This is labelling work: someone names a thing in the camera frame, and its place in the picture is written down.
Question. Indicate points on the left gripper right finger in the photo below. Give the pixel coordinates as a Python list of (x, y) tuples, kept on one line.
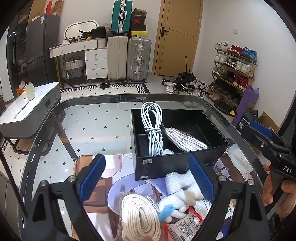
[(205, 178)]

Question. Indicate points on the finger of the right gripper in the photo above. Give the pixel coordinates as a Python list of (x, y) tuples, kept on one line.
[(268, 134), (267, 145)]

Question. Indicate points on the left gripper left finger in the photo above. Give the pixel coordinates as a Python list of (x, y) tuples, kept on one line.
[(89, 176)]

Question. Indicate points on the white foam sheet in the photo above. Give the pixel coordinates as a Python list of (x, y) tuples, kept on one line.
[(175, 181)]

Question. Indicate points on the white plush toy blue ear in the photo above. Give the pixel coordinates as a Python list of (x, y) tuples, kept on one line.
[(175, 205)]

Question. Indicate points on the black cardboard box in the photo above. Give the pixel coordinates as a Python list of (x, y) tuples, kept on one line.
[(165, 146)]

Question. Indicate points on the green white snack packet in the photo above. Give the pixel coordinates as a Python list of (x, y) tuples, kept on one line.
[(229, 212)]

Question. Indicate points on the person's right hand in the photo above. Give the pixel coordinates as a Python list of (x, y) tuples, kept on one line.
[(288, 186)]

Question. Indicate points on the cardboard box on floor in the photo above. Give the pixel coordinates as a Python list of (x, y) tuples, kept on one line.
[(265, 120)]

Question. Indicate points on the purple bag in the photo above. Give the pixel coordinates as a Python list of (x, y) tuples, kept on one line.
[(250, 96)]

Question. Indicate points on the beige trash bin black liner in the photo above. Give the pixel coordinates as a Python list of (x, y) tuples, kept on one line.
[(225, 108)]

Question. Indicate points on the wooden shoe rack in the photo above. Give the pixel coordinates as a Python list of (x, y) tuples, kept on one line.
[(233, 72)]

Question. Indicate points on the black umbrella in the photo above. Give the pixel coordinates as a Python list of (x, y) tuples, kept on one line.
[(187, 76)]

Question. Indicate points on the white paper cup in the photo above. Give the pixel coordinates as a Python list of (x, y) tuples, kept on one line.
[(29, 90)]

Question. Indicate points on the woven laundry basket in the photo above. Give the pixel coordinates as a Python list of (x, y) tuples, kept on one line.
[(73, 68)]

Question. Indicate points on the yellow wooden door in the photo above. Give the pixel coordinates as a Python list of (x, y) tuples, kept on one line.
[(177, 37)]

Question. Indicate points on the white dressing table drawers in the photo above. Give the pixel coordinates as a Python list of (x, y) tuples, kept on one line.
[(94, 60)]

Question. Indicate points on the silver aluminium suitcase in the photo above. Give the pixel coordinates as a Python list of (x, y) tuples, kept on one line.
[(138, 57)]

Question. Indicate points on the beige suitcase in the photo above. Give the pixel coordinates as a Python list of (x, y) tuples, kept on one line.
[(116, 57)]

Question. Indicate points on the black refrigerator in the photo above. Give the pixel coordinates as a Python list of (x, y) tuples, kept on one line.
[(28, 55)]

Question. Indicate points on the oval vanity mirror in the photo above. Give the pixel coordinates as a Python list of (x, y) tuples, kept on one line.
[(80, 30)]

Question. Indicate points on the stacked shoe boxes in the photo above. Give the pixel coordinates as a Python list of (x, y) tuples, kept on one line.
[(138, 28)]

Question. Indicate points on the teal suitcase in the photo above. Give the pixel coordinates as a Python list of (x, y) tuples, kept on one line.
[(121, 16)]

